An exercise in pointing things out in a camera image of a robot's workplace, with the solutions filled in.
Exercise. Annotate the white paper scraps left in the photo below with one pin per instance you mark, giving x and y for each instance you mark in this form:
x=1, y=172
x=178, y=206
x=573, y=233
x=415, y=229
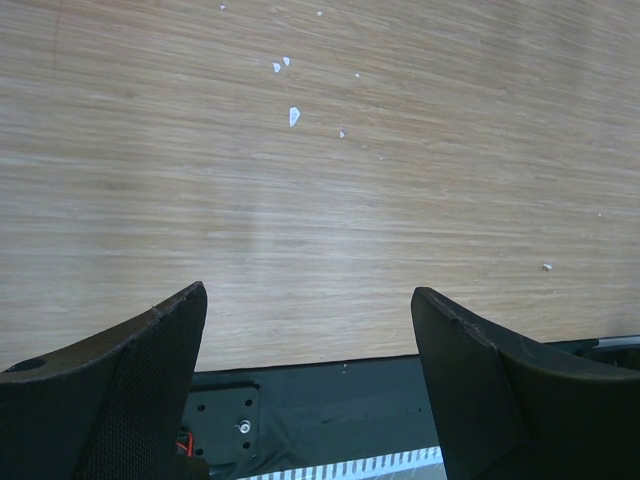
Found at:
x=294, y=112

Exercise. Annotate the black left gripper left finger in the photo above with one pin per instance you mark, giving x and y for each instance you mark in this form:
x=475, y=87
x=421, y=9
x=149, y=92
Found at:
x=109, y=406

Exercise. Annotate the aluminium frame rail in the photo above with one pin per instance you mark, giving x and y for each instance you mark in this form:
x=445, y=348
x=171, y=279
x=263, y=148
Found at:
x=622, y=352

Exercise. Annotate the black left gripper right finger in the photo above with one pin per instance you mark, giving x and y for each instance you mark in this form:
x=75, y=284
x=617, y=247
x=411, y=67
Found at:
x=508, y=407

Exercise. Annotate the slotted white cable duct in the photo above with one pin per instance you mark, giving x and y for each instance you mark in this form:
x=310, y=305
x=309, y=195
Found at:
x=420, y=464

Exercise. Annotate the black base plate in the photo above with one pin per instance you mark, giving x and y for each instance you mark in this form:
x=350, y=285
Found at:
x=257, y=421

